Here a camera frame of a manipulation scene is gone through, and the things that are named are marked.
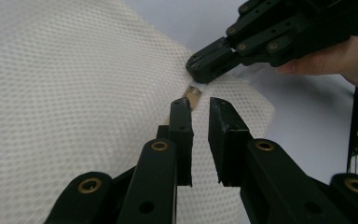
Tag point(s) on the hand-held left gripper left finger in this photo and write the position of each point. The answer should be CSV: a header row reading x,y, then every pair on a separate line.
x,y
155,174

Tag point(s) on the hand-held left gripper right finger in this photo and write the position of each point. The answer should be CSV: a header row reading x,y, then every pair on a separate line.
x,y
261,180

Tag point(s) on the white mesh cloth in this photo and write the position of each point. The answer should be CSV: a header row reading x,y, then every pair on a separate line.
x,y
74,93

